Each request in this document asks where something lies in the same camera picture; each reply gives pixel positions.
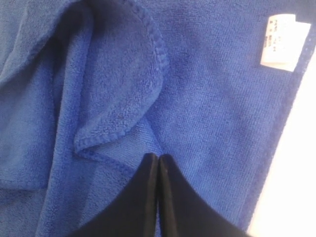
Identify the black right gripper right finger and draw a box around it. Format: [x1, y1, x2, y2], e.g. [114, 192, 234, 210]
[158, 155, 248, 237]

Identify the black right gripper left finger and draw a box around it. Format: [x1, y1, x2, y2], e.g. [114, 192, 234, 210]
[69, 153, 158, 237]

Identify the blue towel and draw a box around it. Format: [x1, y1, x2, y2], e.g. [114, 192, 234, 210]
[0, 0, 316, 237]

